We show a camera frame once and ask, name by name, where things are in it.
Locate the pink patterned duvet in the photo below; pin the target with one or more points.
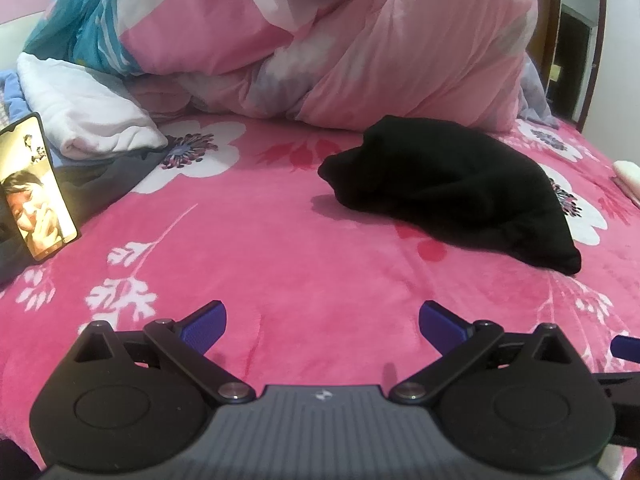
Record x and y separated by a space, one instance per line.
350 50

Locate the blue cloth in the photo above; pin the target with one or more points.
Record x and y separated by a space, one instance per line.
10 92

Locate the white folded cloth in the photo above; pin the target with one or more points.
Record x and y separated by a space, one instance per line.
85 105

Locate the small cream cloth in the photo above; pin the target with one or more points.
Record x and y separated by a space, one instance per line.
629 177

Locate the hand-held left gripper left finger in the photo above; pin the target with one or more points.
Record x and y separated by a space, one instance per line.
205 327

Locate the black printed t-shirt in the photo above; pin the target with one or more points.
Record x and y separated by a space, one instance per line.
450 190

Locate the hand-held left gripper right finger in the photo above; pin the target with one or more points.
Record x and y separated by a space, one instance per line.
442 327

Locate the pink floral blanket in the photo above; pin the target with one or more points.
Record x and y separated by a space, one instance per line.
250 240

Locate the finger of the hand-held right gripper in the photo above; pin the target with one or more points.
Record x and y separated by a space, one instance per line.
622 390
627 347

